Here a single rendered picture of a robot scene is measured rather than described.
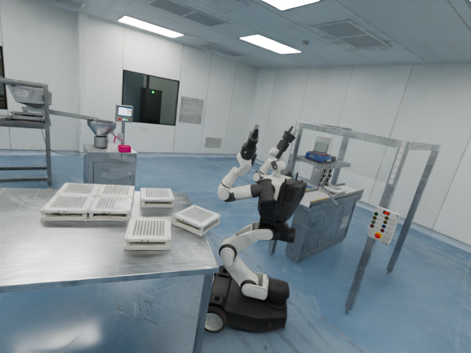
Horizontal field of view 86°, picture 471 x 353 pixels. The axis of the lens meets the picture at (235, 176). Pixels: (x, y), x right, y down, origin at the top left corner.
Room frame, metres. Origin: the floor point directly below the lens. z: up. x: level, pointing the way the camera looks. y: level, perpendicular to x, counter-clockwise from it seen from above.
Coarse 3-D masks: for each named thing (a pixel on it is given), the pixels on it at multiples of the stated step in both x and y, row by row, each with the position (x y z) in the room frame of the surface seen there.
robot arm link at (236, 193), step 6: (240, 186) 1.63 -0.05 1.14; (246, 186) 1.60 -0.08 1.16; (222, 192) 1.58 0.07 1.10; (228, 192) 1.59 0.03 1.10; (234, 192) 1.60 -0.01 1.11; (240, 192) 1.58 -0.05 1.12; (246, 192) 1.57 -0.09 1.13; (222, 198) 1.59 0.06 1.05; (228, 198) 1.59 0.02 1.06; (234, 198) 1.59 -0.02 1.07; (240, 198) 1.59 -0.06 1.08; (246, 198) 1.59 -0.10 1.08
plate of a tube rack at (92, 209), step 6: (96, 198) 1.61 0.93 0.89; (102, 198) 1.63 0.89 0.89; (108, 198) 1.64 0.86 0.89; (96, 204) 1.53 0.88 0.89; (102, 204) 1.54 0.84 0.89; (114, 204) 1.57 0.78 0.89; (120, 204) 1.59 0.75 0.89; (126, 204) 1.60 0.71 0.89; (90, 210) 1.43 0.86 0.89; (96, 210) 1.44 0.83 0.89; (102, 210) 1.46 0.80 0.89; (108, 210) 1.47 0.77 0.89; (114, 210) 1.48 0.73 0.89; (120, 210) 1.49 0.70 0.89; (126, 210) 1.51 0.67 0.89
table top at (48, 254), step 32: (0, 192) 1.60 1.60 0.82; (32, 192) 1.69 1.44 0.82; (0, 224) 1.23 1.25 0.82; (32, 224) 1.28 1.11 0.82; (64, 224) 1.34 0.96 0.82; (96, 224) 1.40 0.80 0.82; (0, 256) 0.99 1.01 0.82; (32, 256) 1.02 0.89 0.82; (64, 256) 1.06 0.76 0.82; (96, 256) 1.10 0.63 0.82; (128, 256) 1.14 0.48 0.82; (160, 256) 1.19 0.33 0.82; (192, 256) 1.23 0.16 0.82; (0, 288) 0.82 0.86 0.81; (32, 288) 0.86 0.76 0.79
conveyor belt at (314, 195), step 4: (344, 188) 3.41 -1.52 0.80; (348, 188) 3.45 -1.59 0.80; (352, 188) 3.48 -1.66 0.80; (312, 192) 2.97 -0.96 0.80; (316, 192) 3.00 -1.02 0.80; (320, 192) 3.03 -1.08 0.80; (348, 192) 3.26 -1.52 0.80; (304, 196) 2.75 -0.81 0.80; (308, 196) 2.78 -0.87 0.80; (312, 196) 2.80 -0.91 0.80; (316, 196) 2.83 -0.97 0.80; (320, 196) 2.86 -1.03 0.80; (324, 196) 2.88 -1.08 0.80; (328, 196) 2.91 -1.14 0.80; (344, 196) 3.05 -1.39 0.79; (304, 200) 2.60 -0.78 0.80; (308, 200) 2.63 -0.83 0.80; (312, 200) 2.65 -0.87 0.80; (300, 204) 2.58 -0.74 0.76; (304, 204) 2.54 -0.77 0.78; (308, 204) 2.52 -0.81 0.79; (308, 208) 2.52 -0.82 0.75
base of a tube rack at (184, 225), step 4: (172, 220) 1.57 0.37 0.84; (176, 224) 1.55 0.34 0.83; (180, 224) 1.53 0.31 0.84; (184, 224) 1.54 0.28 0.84; (188, 224) 1.55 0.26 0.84; (212, 224) 1.61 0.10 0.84; (216, 224) 1.63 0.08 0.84; (184, 228) 1.52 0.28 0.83; (188, 228) 1.51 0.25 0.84; (192, 228) 1.50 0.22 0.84; (196, 228) 1.51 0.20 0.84; (204, 228) 1.53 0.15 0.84; (208, 228) 1.54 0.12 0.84; (192, 232) 1.49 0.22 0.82; (196, 232) 1.48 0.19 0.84; (204, 232) 1.49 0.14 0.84
